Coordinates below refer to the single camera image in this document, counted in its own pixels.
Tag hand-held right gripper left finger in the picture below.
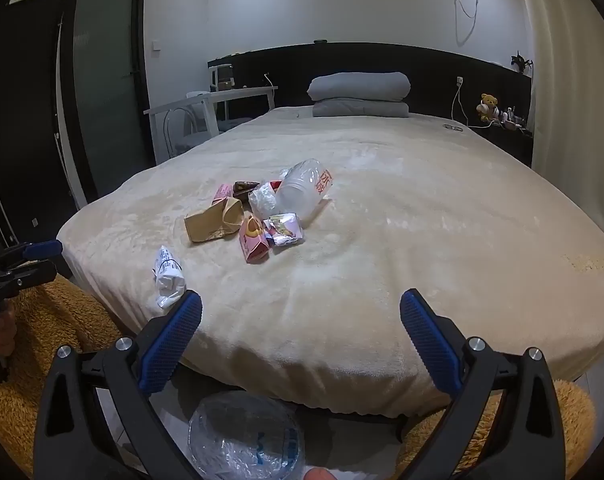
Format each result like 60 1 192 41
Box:
32 290 205 480

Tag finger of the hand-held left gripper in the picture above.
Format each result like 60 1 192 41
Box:
0 240 64 271
0 260 58 291

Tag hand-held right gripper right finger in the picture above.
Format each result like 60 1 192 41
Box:
399 288 568 480

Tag white wrapper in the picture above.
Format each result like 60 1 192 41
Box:
151 245 188 309

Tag pink and yellow box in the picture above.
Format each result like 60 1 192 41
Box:
238 214 271 264

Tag brown paper bag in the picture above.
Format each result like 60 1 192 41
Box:
184 197 245 243

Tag silver foil wrapper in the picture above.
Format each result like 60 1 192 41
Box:
263 212 304 247

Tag clear plastic bag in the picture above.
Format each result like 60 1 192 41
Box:
248 180 283 218

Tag crushed clear plastic bottle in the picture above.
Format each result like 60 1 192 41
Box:
274 158 334 223

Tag person's left hand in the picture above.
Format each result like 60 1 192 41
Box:
0 306 19 361

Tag beige bed blanket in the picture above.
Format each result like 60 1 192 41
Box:
57 105 604 418

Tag black wardrobe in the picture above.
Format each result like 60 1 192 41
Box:
0 0 83 261

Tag clear plastic chair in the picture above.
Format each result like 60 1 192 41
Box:
163 107 208 158

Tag frosted glass door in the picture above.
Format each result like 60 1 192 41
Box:
64 0 155 206

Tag black nightstand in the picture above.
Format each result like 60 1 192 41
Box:
469 124 534 168

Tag white desk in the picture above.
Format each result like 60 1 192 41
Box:
143 86 278 163

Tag grey pillow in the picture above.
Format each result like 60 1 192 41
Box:
312 101 410 118

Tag yellow teddy bear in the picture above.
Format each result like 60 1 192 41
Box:
476 92 500 122

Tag grey pillows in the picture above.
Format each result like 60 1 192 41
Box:
307 72 412 103

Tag white curtain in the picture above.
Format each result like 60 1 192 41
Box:
514 0 604 261

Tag black headboard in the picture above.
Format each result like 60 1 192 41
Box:
207 42 533 126

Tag white charging cable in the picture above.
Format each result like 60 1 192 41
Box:
450 76 498 128

